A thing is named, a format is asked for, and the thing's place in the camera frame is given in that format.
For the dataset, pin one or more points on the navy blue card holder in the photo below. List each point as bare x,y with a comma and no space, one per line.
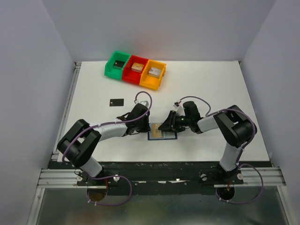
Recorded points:
166,136

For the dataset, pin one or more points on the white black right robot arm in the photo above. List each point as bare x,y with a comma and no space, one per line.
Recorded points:
236,127

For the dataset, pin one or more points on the yellow plastic bin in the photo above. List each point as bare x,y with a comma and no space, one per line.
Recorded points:
151,82

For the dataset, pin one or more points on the green plastic bin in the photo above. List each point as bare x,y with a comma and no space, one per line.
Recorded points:
112,72

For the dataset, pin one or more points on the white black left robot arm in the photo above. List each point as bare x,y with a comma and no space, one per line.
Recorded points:
80,141

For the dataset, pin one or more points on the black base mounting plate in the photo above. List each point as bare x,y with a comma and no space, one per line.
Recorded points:
155,178

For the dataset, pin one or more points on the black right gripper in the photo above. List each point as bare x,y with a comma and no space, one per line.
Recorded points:
174,122

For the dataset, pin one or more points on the gold credit card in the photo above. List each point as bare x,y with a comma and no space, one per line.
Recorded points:
155,132

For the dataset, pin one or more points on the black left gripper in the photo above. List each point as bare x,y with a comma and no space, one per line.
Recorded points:
142,126

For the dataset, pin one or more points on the metal block in yellow bin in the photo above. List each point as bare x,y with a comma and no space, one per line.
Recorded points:
155,72

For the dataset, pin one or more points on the red plastic bin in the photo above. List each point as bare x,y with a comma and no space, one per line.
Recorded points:
130,76

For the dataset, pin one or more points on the metal block in red bin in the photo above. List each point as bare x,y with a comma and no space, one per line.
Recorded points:
137,67

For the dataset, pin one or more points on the black credit card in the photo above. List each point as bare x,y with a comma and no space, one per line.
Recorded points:
116,102

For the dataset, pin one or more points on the metal block in green bin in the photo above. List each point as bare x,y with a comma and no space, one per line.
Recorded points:
118,64

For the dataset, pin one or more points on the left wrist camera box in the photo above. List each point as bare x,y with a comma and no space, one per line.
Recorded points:
144,103

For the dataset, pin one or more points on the aluminium rail frame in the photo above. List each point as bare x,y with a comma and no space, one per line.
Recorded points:
52,154

